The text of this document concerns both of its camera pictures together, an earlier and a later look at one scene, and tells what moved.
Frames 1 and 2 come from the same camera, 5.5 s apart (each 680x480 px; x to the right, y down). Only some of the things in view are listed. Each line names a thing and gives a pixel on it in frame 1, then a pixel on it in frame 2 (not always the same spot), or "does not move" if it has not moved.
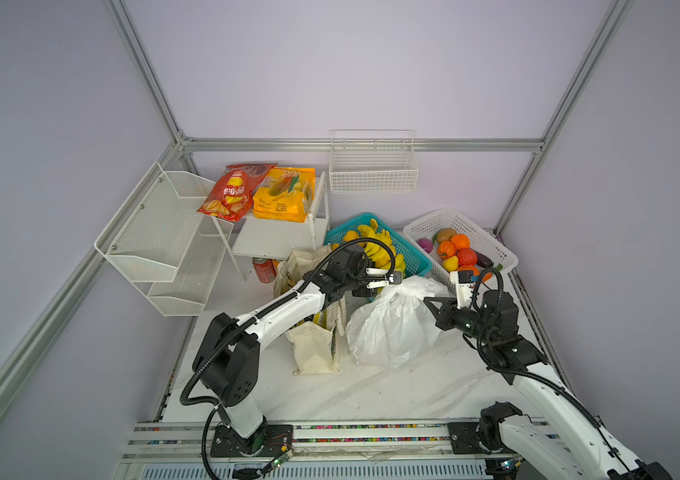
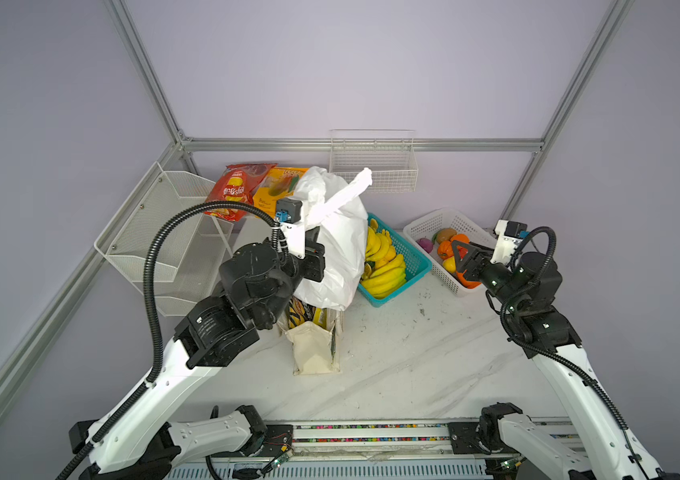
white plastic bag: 396,327 → 336,217
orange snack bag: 285,194 does not move
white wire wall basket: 373,161 does not move
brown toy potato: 445,234 does not move
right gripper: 444,314 → 468,258
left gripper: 365,291 → 312,271
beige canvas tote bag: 314,343 does not move
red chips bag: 231,195 does not move
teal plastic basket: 415,263 does not move
